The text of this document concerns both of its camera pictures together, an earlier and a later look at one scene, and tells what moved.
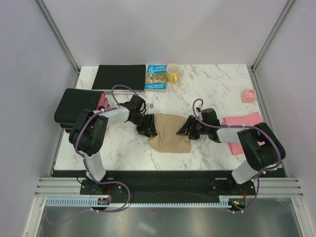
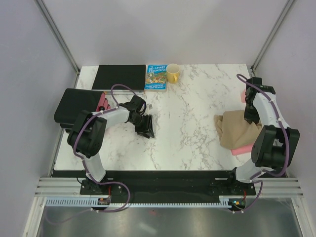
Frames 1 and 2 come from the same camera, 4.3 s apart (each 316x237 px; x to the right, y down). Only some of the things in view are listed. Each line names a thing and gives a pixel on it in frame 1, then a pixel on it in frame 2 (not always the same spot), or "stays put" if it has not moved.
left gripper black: (149, 127) stays put
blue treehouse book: (155, 79) stays put
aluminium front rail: (267, 187) stays put
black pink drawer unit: (74, 101) stays put
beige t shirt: (167, 139) to (234, 131)
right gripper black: (190, 121) to (250, 118)
